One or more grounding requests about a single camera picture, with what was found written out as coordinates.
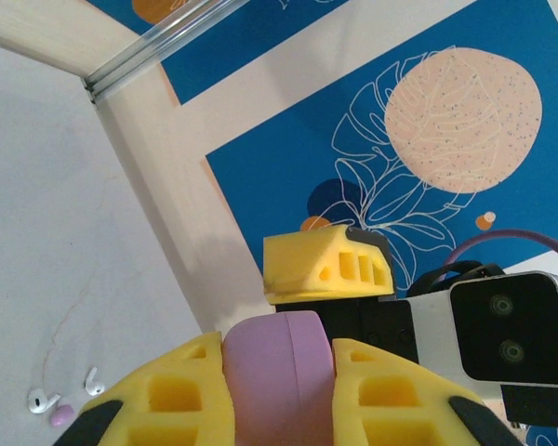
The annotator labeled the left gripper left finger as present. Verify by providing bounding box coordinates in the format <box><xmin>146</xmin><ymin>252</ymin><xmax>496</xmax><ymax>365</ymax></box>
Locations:
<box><xmin>53</xmin><ymin>330</ymin><xmax>237</xmax><ymax>446</ymax></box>

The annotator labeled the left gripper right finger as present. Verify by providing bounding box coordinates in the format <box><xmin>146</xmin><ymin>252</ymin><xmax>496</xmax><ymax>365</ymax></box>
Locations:
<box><xmin>330</xmin><ymin>337</ymin><xmax>525</xmax><ymax>446</ymax></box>

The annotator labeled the pink earbud charging case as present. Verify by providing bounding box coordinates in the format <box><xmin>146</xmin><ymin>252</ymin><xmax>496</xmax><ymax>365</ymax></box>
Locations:
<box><xmin>221</xmin><ymin>310</ymin><xmax>337</xmax><ymax>446</ymax></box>

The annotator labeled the white earbud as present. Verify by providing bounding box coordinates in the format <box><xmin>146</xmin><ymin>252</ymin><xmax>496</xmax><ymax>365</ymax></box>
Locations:
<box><xmin>26</xmin><ymin>388</ymin><xmax>62</xmax><ymax>415</ymax></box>
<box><xmin>83</xmin><ymin>366</ymin><xmax>107</xmax><ymax>397</ymax></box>

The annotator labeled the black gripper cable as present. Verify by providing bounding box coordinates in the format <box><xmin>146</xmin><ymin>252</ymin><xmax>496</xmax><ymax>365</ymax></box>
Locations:
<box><xmin>407</xmin><ymin>260</ymin><xmax>506</xmax><ymax>298</ymax></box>

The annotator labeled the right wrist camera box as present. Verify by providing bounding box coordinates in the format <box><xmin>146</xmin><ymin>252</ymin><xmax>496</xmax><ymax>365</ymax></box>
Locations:
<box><xmin>406</xmin><ymin>270</ymin><xmax>558</xmax><ymax>387</ymax></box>

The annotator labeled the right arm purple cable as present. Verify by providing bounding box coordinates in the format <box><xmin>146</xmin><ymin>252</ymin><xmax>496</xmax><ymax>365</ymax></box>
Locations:
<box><xmin>439</xmin><ymin>229</ymin><xmax>558</xmax><ymax>284</ymax></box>

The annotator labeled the aluminium corner post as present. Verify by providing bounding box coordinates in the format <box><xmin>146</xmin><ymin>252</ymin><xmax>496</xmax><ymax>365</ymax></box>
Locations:
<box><xmin>84</xmin><ymin>0</ymin><xmax>252</xmax><ymax>102</ymax></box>

